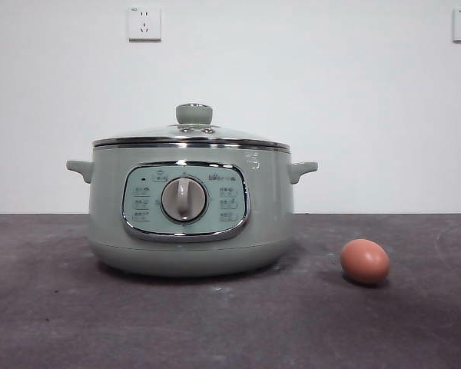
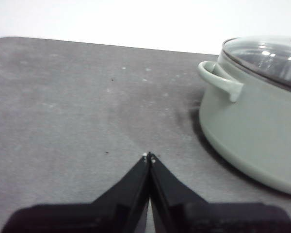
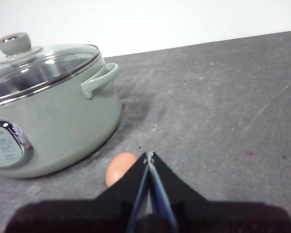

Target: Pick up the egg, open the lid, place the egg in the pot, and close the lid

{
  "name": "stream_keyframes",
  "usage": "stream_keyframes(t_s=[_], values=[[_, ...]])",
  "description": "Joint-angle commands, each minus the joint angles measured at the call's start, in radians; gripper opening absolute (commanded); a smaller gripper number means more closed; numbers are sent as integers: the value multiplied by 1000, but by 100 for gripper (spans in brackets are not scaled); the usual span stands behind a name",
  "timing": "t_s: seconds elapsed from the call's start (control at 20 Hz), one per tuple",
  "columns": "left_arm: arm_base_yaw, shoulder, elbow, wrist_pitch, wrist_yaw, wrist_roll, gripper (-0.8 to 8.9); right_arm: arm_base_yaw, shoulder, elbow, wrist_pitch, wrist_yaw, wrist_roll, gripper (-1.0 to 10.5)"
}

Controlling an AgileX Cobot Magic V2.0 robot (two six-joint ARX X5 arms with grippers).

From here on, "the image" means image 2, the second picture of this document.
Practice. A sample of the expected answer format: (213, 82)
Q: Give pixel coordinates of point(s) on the glass lid with green knob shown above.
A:
(264, 58)

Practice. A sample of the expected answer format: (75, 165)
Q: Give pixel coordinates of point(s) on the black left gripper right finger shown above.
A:
(196, 216)

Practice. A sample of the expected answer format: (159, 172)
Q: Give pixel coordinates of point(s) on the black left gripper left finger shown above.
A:
(106, 213)

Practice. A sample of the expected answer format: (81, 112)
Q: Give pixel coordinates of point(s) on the pale green electric pot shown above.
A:
(252, 136)

